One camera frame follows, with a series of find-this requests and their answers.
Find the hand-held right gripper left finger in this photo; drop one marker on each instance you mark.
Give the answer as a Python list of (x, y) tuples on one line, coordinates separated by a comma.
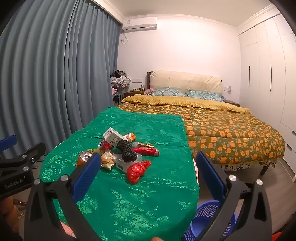
[(86, 176)]

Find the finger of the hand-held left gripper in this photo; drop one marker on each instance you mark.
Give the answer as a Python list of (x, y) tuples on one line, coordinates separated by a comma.
[(30, 154), (8, 142)]

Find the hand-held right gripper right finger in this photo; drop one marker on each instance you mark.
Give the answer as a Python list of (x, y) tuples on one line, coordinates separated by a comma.
[(211, 178)]

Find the blue plastic basket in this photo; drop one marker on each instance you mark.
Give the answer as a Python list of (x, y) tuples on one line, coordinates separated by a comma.
[(205, 220)]

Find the black knitted net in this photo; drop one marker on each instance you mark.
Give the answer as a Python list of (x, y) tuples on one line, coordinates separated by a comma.
[(127, 150)]

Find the orange and white wrapper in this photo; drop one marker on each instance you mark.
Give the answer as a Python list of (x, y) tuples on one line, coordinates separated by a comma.
[(130, 137)]

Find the gold foil wrapper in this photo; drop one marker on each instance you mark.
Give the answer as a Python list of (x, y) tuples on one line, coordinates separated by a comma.
[(145, 145)]

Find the person's left hand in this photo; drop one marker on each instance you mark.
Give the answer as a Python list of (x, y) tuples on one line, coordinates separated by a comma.
[(8, 212)]

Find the orange soda can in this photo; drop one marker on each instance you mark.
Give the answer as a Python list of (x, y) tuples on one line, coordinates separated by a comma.
[(83, 158)]

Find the crumpled snack bag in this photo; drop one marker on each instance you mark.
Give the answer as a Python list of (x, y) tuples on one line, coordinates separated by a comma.
[(108, 161)]

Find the crushed red can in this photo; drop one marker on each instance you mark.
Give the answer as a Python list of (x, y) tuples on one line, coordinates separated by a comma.
[(105, 145)]

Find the floral bed skirt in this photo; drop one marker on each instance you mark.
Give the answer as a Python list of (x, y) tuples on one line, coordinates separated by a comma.
[(245, 165)]

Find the clear plastic container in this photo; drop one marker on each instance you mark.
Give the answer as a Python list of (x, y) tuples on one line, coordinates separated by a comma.
[(121, 165)]

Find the white drink carton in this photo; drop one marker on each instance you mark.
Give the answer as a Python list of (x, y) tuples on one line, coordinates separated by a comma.
[(111, 136)]

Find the red plastic bag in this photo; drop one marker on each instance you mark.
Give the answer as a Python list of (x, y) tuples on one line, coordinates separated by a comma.
[(137, 171)]

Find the green floral tablecloth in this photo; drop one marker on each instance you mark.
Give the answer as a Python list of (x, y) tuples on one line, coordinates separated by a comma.
[(138, 204)]

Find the long red wrapper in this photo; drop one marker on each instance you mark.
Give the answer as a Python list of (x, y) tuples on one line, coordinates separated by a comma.
[(146, 151)]

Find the yellow blanket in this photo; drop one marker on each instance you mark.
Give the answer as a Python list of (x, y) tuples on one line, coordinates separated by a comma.
[(180, 102)]

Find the teal patterned pillow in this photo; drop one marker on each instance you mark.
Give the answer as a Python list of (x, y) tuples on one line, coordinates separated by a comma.
[(168, 92), (205, 95)]

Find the grey-blue curtain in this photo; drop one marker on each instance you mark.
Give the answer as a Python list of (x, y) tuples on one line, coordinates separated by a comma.
[(57, 69)]

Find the wooden nightstand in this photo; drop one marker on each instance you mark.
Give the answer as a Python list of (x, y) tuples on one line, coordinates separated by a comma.
[(130, 93)]

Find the cream padded headboard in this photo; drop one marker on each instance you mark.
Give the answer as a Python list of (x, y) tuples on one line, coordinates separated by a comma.
[(185, 81)]

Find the pile of clothes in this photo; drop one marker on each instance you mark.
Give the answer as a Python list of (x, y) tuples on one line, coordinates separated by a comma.
[(120, 80)]

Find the white wardrobe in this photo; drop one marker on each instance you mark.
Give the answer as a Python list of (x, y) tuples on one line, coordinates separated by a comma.
[(263, 81)]

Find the white air conditioner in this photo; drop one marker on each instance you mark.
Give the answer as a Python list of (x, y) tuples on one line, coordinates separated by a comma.
[(140, 23)]

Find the wall socket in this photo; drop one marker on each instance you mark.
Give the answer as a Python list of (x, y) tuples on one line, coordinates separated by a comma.
[(124, 41)]

